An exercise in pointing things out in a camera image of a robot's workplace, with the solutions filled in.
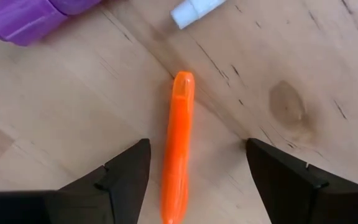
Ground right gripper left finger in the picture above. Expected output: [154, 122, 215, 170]
[0, 138, 152, 224]

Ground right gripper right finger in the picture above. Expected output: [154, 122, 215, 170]
[246, 138, 358, 224]

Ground orange highlighter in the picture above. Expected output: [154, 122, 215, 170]
[160, 70, 196, 224]

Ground purple highlighter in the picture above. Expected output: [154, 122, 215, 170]
[0, 0, 104, 47]

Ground white marker green cap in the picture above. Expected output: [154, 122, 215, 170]
[170, 0, 227, 30]

